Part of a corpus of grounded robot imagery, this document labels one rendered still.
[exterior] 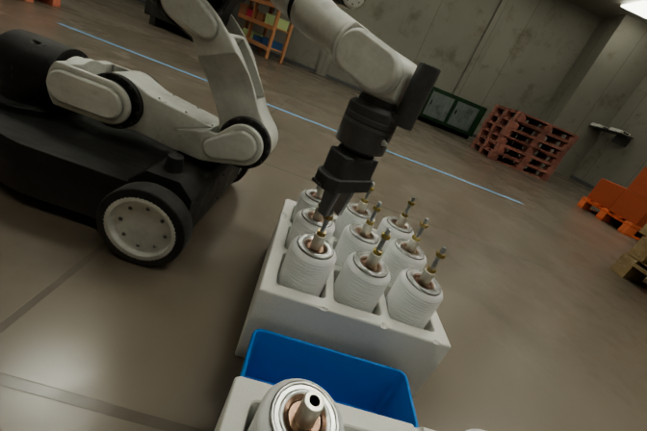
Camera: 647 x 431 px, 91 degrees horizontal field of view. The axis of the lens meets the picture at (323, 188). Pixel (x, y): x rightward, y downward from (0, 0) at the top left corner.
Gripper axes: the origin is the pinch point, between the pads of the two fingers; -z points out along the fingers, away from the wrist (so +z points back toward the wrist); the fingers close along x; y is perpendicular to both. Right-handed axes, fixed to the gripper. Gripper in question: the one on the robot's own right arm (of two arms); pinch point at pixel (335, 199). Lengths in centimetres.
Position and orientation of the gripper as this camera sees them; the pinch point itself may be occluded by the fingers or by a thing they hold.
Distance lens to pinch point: 57.9
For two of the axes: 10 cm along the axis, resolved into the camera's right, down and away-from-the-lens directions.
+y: 6.0, 5.1, -6.1
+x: -7.1, 0.1, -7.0
